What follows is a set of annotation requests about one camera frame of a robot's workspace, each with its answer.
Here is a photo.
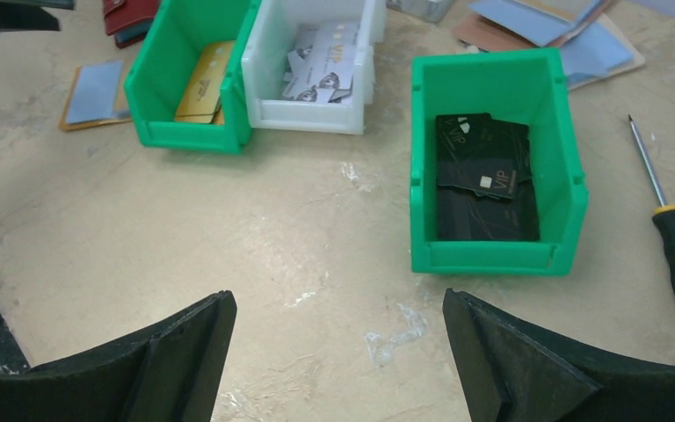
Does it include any clear compartment organizer box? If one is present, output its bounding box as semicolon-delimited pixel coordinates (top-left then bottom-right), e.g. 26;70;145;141
386;0;455;24

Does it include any white plastic bin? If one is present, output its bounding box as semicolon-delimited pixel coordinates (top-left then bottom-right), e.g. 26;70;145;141
241;1;387;135

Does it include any black VIP card stack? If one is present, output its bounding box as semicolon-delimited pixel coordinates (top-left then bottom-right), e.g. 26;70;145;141
435;113;541;242

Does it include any brown open card holder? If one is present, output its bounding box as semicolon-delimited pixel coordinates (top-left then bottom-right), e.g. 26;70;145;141
453;1;646;90

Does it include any silver VIP card stack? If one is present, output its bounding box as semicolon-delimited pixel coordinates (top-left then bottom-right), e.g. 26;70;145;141
281;21;359;104

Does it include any green bin with black cards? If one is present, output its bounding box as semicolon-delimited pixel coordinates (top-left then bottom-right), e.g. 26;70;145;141
410;48;588;276

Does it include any red card holder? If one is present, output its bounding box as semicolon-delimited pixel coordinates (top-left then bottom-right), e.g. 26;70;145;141
102;0;161;48

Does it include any tan open card holder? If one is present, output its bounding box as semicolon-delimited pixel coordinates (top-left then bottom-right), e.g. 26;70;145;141
58;60;131;132

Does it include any green bin with gold cards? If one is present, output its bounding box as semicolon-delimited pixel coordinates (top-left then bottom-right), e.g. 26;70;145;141
124;0;260;155

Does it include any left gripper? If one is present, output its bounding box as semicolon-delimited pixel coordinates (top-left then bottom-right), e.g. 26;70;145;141
0;0;76;33

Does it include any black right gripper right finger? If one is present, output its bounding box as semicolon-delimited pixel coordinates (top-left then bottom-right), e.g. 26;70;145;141
442;289;675;422

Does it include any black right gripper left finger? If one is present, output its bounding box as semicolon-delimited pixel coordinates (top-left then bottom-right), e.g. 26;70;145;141
0;290;237;421

